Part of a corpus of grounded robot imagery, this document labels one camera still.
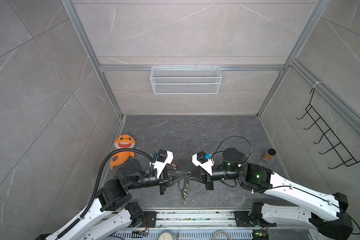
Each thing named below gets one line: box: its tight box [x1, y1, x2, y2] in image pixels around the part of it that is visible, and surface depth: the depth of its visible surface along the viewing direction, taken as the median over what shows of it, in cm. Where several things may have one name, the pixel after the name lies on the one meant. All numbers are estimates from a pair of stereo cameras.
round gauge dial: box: [157, 230, 175, 240], surface depth 67 cm
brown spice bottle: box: [261, 148, 277, 163], surface depth 90 cm
